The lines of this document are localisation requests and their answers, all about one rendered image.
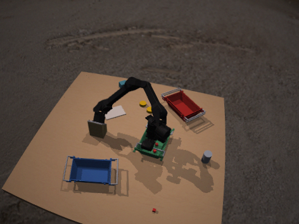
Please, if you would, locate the small teal block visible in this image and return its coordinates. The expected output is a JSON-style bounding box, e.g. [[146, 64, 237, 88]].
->
[[119, 80, 126, 88]]

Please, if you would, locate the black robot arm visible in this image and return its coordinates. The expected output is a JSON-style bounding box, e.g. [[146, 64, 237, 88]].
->
[[93, 77, 171, 143]]

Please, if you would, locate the red plastic tray with grey wire bars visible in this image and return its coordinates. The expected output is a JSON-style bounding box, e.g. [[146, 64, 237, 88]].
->
[[162, 88, 206, 121]]

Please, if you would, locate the green plastic tray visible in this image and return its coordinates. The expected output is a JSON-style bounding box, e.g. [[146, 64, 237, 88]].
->
[[133, 128, 169, 161]]

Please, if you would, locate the yellow flat disc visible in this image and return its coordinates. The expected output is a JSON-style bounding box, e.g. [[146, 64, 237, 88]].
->
[[139, 101, 146, 107], [146, 107, 152, 113]]

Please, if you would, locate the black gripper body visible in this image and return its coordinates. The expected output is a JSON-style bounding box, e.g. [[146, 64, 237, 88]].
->
[[141, 129, 156, 151]]

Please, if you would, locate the grey cylinder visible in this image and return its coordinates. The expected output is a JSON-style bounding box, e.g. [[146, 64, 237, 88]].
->
[[201, 150, 212, 164]]

